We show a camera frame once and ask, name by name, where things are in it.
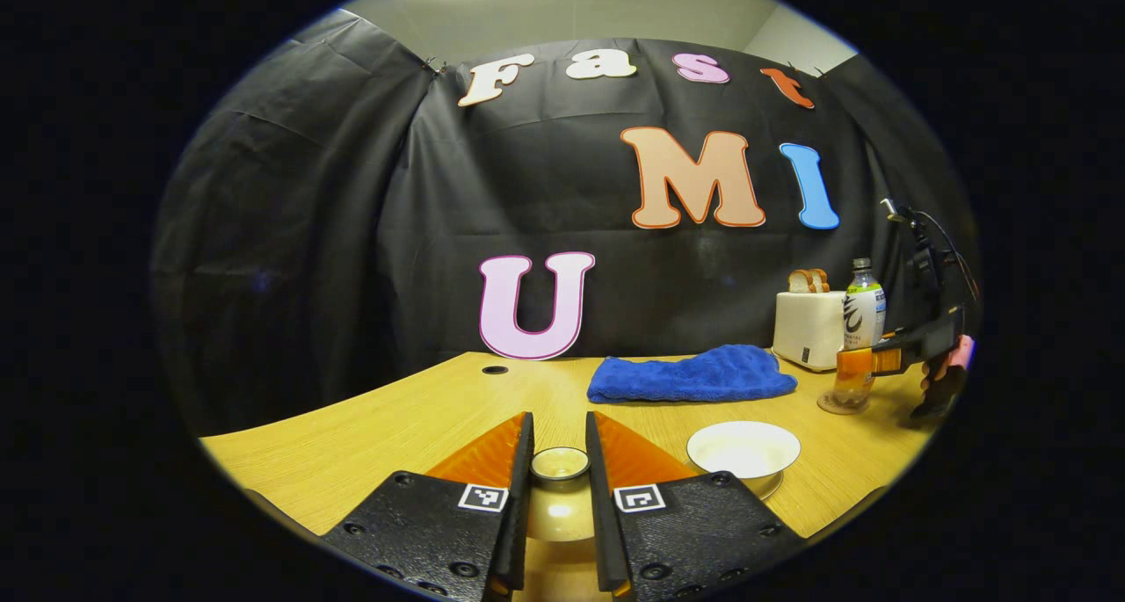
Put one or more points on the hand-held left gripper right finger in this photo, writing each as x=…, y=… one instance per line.
x=677, y=532

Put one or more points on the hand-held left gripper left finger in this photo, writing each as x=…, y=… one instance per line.
x=439, y=532

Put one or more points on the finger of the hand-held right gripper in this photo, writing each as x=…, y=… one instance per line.
x=888, y=360

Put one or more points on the clear water bottle orange drink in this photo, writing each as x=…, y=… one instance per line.
x=863, y=321

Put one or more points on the blue towel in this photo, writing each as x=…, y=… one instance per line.
x=694, y=375

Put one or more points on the toast slice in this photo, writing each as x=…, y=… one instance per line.
x=820, y=279
x=800, y=281

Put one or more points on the cream toaster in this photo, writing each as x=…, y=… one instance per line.
x=809, y=330

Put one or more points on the black backdrop cloth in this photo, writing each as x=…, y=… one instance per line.
x=352, y=233

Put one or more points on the white ceramic teacup lid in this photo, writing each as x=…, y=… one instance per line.
x=560, y=510

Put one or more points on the round wooden coaster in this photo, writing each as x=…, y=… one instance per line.
x=835, y=406

